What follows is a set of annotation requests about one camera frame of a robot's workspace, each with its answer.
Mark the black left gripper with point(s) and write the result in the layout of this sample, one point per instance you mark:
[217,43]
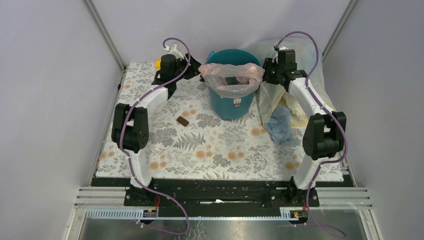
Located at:
[192,69]

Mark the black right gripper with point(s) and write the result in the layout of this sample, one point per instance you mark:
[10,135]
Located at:
[268,63]

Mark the pink plastic trash bag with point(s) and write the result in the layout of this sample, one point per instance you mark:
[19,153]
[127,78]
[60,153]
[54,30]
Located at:
[232,81]

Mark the teal plastic trash bin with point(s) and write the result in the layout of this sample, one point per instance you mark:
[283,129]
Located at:
[229,108]

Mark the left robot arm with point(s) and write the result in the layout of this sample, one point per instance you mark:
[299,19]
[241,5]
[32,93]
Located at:
[130,126]

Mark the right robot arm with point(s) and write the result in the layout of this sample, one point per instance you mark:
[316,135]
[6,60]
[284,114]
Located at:
[324,135]

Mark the blue plastic trash bag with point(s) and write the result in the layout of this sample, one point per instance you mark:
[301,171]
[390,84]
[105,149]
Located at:
[279,126]

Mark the large translucent bag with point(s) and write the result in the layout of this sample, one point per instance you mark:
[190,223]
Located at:
[305,96]

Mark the dark brown wooden block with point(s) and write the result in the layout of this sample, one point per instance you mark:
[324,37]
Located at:
[181,120]

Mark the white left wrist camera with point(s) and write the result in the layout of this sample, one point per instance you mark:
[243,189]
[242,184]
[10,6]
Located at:
[174,50]

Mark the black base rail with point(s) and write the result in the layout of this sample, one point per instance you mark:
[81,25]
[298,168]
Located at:
[215,198]

